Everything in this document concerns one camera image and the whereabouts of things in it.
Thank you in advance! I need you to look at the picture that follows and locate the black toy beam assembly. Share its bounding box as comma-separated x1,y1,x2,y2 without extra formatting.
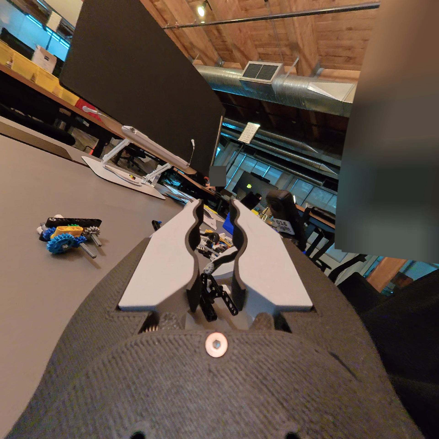
200,252,241,322

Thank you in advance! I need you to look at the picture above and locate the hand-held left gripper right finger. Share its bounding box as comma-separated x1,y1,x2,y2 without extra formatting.
229,198,315,315

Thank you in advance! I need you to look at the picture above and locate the row of yellow bins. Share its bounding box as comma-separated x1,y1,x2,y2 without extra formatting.
0,40,81,105

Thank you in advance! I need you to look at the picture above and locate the black monitor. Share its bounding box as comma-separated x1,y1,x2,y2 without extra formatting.
236,171,279,203

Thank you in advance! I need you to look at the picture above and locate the black office chair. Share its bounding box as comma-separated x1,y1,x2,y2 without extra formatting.
307,253,398,309

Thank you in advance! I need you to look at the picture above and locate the white cardboard box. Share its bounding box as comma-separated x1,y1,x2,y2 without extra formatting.
32,45,57,73

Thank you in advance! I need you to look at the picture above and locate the white laptop stand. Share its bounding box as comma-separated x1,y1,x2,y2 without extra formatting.
82,125,198,200

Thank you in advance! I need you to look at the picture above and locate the toy gear model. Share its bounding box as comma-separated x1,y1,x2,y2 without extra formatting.
36,217,103,259

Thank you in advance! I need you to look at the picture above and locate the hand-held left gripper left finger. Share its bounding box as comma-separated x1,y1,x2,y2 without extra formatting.
118,198,204,313

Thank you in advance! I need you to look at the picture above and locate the hanging paper sign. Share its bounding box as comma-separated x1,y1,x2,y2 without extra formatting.
238,122,261,144

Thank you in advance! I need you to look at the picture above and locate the white vent grille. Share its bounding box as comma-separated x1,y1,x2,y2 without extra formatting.
239,61,284,84

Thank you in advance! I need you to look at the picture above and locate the heap of toy parts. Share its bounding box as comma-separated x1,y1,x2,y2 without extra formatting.
196,229,238,258

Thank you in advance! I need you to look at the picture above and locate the silver air duct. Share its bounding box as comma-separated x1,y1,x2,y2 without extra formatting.
193,62,356,118

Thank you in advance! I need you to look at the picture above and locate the black ceiling rail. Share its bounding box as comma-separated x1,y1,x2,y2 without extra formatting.
165,2,380,30

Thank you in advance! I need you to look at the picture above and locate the black divider panel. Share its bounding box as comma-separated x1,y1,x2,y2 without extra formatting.
59,0,226,179

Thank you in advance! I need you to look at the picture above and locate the wooden desk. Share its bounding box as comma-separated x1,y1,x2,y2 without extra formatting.
0,64,128,138

